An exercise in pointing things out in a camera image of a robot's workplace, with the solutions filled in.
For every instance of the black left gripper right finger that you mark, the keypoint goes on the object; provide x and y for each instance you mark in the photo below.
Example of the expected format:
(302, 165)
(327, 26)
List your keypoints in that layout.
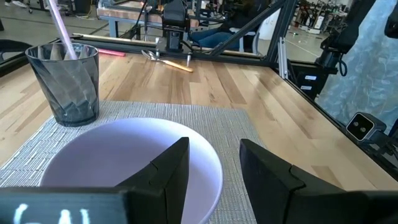
(270, 186)

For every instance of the person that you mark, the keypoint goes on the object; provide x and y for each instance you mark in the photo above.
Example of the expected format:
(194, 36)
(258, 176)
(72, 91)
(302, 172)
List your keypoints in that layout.
(211, 39)

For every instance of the black table-level camera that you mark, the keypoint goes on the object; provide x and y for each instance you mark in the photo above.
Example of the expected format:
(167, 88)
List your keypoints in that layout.
(363, 126)

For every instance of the black aluminium table frame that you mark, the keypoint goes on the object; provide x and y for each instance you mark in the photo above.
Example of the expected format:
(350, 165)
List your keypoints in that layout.
(248, 28)

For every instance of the dark transparent plastic tumbler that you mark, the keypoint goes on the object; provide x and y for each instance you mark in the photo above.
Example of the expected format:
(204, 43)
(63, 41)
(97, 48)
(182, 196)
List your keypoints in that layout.
(68, 93)

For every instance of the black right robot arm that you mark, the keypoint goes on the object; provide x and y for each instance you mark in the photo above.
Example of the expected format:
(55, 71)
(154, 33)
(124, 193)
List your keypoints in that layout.
(175, 18)

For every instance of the pink chopstick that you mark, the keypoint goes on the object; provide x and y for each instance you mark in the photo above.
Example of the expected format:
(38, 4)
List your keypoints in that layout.
(112, 52)

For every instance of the lavender bowl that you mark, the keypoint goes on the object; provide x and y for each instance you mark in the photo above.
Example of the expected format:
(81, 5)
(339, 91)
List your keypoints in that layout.
(109, 155)

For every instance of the wooden background table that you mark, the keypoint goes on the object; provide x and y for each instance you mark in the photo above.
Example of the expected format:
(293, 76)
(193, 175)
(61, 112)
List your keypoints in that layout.
(124, 14)

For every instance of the black bin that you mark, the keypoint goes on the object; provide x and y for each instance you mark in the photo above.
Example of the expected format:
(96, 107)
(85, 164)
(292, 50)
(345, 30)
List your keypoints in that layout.
(81, 5)

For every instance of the grey woven placemat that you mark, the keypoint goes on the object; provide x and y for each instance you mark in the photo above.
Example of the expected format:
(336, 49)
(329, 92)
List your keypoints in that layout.
(217, 124)

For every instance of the silver aluminium bracket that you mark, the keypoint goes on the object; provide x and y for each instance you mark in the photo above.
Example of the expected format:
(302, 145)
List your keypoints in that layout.
(282, 59)

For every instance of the black box with white labels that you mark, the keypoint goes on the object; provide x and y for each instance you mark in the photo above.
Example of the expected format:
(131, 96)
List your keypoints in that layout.
(311, 93)

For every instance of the pink drinking straw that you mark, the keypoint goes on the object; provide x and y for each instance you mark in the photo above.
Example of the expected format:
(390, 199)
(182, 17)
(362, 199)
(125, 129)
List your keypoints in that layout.
(60, 28)

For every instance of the white chair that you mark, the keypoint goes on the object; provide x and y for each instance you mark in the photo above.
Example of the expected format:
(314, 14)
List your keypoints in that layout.
(255, 40)

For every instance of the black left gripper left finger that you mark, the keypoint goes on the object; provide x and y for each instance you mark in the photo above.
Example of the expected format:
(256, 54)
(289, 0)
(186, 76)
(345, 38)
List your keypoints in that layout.
(168, 174)

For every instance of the pale blue patterned curtain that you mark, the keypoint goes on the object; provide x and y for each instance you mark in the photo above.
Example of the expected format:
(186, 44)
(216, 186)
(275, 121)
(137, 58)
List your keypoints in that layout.
(373, 77)

